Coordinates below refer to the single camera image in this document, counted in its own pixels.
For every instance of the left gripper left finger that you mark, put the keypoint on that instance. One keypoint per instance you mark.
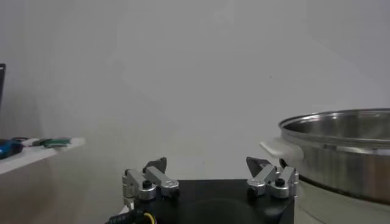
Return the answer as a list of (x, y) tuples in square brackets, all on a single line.
[(158, 179)]

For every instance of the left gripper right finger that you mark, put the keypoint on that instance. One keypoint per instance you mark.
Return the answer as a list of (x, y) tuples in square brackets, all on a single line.
[(266, 175)]

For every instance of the stainless steel steamer basket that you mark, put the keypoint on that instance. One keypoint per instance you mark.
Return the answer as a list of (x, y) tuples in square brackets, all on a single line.
[(341, 164)]

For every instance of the white electric cooker base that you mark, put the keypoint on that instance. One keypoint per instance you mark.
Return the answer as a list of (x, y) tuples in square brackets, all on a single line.
[(335, 207)]

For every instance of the green tool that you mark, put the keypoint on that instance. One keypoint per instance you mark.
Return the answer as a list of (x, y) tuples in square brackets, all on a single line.
[(59, 142)]

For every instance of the white side table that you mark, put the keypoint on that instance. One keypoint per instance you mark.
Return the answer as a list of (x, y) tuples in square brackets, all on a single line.
[(36, 153)]

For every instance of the small black device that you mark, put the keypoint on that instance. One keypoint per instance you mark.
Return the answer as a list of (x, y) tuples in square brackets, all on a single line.
[(39, 142)]

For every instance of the blue computer mouse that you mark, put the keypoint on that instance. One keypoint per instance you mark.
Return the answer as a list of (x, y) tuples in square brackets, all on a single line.
[(9, 148)]

